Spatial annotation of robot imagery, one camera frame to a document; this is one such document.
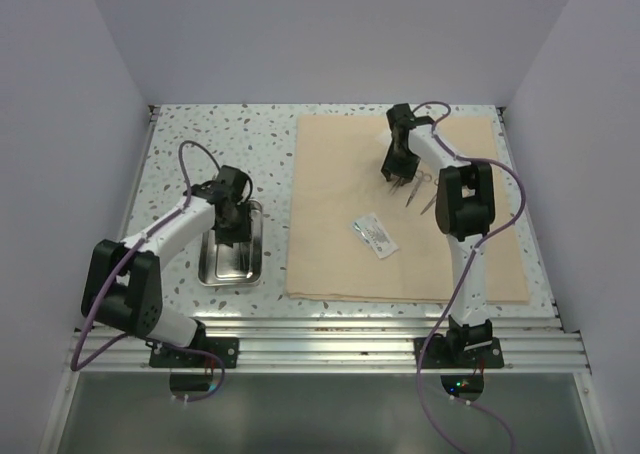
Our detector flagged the small steel scissors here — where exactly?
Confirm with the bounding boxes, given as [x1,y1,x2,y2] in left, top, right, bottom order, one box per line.
[405,169,432,207]

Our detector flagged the steel tweezers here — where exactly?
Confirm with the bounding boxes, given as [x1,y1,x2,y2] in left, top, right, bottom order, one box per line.
[234,242,251,272]
[389,177,406,195]

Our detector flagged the steel hemostat forceps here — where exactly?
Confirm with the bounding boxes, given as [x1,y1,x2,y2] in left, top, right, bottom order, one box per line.
[420,179,439,216]

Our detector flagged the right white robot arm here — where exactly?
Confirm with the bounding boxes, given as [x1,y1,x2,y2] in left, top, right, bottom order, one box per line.
[381,116,496,368]

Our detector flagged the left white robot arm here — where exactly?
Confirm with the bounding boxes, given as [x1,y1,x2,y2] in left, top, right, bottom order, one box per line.
[76,180,252,367]

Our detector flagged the stainless steel tray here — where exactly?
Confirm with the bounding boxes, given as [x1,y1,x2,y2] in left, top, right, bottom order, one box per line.
[198,200,263,288]

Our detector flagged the white blue sachet packet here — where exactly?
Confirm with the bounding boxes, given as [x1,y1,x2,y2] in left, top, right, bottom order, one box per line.
[351,213,399,260]

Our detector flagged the beige cloth drape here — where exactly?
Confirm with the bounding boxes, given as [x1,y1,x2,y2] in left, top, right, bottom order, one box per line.
[284,113,531,305]

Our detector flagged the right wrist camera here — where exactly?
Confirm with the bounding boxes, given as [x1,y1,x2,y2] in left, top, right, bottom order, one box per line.
[386,103,415,130]

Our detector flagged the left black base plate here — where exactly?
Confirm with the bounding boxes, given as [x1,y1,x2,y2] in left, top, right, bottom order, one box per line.
[145,337,240,369]

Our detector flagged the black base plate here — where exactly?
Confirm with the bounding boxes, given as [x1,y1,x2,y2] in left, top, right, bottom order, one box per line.
[413,335,505,369]
[145,337,240,369]

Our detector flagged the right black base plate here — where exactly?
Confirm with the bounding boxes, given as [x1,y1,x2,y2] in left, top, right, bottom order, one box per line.
[413,335,505,369]

